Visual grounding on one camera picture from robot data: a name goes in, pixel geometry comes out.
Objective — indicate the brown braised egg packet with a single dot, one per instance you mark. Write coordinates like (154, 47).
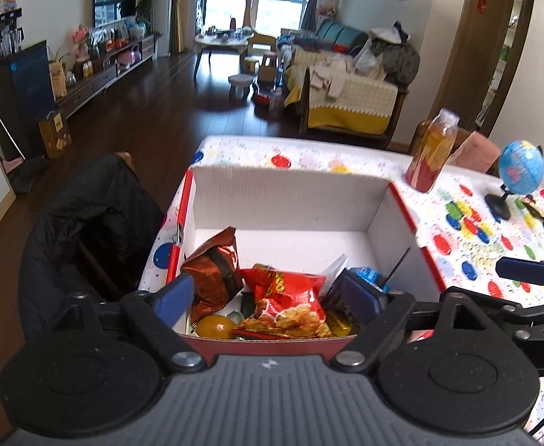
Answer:
(216, 327)

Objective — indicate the small round stool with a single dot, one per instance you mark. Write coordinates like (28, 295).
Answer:
(240, 80)

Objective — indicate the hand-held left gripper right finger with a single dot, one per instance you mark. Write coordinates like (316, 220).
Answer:
(355, 297)

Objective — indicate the wooden door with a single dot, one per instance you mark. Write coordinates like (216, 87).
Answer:
(462, 46)

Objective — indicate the pink cushion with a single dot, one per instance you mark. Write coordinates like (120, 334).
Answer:
(478, 153)

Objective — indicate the pile of dark clothes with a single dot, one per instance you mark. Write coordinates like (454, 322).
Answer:
(397, 60)

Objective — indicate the orange juice bottle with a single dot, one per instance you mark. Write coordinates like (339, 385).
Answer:
(429, 158)

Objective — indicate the wooden chair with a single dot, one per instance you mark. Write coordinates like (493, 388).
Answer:
(415, 137)

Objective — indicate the round coffee table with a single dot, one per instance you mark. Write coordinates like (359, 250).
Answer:
(220, 39)

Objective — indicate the yellow curtain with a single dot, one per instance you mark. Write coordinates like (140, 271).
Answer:
(181, 9)

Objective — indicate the dark red shiny snack bag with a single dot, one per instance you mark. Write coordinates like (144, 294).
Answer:
(211, 274)

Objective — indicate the dark wooden tv stand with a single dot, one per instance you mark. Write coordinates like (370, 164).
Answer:
(100, 83)

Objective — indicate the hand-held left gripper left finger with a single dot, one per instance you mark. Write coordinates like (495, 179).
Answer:
(174, 297)

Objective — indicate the black jacket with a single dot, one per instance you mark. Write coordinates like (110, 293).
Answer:
(77, 223)

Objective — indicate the red chips bag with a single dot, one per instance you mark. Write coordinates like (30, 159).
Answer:
(285, 302)

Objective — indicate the balloon printed tablecloth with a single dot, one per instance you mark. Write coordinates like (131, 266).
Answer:
(476, 241)

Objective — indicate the sofa with yellow cover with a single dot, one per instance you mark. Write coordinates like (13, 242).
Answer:
(346, 97)

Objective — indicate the red and white cardboard box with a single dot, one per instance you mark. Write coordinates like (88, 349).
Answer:
(290, 199)

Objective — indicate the white tower air conditioner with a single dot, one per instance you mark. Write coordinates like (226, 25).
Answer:
(165, 18)

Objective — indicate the black cabinet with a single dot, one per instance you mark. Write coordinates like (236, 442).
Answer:
(26, 88)

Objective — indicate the yellow paper bag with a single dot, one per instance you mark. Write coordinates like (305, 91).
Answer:
(54, 134)

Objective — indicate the blue snack packet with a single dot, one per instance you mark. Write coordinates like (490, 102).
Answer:
(364, 274)

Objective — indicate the blue desk globe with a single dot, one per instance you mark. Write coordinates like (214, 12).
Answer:
(520, 167)

